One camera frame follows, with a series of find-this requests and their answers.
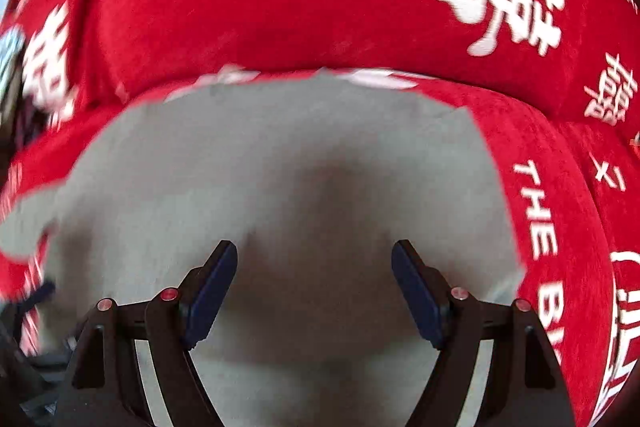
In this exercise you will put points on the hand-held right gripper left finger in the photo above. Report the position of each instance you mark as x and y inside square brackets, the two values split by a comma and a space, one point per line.
[211, 294]

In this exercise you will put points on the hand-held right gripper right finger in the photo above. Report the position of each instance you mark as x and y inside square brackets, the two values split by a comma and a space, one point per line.
[419, 294]

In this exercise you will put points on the small grey cloth garment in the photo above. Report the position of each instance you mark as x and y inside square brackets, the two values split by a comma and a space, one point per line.
[300, 157]

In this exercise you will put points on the dark blurred object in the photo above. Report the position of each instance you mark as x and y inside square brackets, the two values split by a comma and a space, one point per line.
[25, 357]

